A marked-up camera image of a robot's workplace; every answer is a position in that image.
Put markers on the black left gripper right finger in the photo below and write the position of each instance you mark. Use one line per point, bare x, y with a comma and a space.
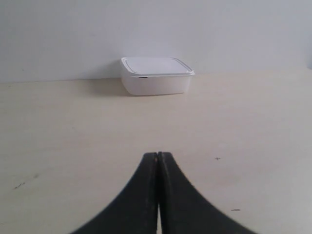
183, 210

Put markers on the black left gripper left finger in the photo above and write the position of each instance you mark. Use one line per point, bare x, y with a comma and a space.
135, 208

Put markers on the white lidded plastic container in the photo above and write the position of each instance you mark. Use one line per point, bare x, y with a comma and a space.
148, 76

